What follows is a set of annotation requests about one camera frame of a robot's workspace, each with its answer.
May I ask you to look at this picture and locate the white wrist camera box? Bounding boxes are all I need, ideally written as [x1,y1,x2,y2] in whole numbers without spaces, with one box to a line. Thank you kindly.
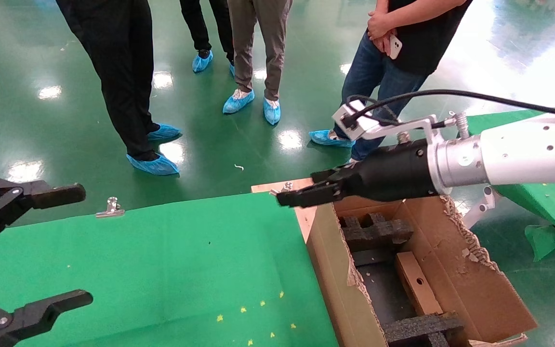
[331,100,385,142]

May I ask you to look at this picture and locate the small cardboard box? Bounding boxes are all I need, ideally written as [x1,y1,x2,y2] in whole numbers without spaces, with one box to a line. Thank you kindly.
[395,251,445,317]

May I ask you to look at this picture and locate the person in khaki trousers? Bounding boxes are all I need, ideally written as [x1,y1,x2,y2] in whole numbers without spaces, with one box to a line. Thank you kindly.
[227,0,293,102]

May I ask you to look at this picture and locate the person in slim black trousers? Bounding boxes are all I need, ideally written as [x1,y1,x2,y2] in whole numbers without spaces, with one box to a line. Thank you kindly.
[180,0,235,61]

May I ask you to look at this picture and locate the black slotted foam insert block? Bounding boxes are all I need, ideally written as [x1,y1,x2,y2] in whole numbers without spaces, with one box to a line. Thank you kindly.
[340,212,414,253]

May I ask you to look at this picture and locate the bystander left hand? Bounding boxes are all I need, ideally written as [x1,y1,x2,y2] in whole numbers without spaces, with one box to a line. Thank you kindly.
[368,10,395,42]

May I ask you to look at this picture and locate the large open cardboard carton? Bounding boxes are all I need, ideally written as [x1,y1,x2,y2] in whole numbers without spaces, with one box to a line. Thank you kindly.
[306,193,539,347]

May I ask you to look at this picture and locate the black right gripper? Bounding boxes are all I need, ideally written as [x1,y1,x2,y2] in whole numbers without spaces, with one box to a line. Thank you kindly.
[277,140,440,208]

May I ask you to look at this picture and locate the silver camera mounting bracket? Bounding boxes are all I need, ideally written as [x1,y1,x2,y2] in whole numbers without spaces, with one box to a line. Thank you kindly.
[379,111,472,145]

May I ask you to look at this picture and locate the person in blue jeans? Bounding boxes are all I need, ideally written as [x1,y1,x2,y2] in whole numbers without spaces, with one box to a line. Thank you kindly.
[334,0,474,162]

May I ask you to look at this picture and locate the person tan shirt black trousers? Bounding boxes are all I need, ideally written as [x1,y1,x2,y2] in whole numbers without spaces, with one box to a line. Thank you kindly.
[56,0,160,160]

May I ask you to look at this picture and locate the long dark cable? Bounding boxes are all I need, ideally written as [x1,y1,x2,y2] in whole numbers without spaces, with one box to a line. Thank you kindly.
[350,89,555,127]

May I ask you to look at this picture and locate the short looped black cable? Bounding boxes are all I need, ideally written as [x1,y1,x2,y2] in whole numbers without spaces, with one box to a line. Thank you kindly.
[346,94,401,127]

